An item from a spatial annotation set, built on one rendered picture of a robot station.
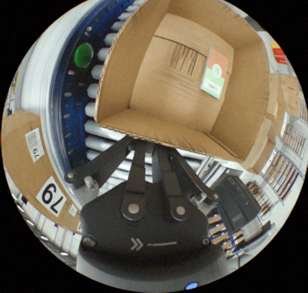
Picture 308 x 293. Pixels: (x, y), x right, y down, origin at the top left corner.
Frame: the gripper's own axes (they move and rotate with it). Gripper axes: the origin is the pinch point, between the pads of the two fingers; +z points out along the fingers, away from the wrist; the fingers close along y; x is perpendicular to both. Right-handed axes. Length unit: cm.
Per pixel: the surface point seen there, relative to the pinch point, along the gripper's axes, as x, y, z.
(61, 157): -11.9, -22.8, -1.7
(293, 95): 233, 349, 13
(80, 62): 12.7, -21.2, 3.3
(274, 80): 49, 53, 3
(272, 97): 36, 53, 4
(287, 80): 287, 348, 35
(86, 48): 16.9, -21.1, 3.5
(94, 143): -12.5, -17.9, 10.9
